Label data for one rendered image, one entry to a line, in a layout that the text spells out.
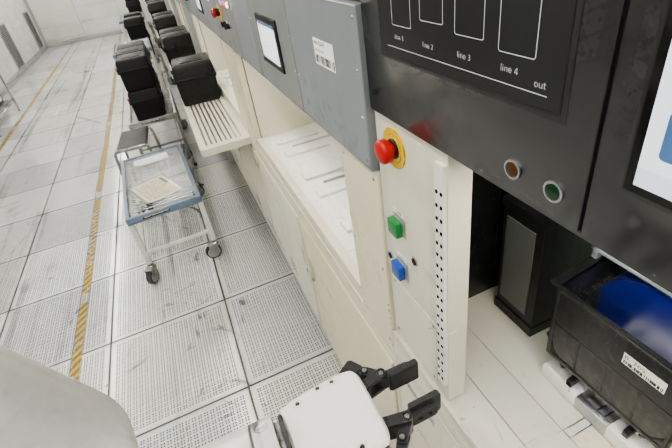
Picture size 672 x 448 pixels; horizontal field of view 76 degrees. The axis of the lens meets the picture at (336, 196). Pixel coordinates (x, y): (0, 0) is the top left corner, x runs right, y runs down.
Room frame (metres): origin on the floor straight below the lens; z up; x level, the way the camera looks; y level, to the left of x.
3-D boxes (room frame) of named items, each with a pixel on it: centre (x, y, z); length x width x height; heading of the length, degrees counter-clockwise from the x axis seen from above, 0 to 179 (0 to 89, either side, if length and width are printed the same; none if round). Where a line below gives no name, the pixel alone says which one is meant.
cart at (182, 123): (4.12, 1.62, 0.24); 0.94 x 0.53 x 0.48; 18
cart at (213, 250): (2.51, 1.11, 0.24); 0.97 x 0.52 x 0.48; 21
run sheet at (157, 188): (2.33, 1.08, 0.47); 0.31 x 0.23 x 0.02; 40
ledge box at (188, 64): (2.91, 0.80, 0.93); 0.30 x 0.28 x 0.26; 15
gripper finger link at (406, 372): (0.33, -0.03, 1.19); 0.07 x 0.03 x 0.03; 108
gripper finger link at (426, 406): (0.26, -0.05, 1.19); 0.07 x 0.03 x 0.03; 108
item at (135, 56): (3.82, 1.52, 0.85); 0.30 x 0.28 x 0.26; 17
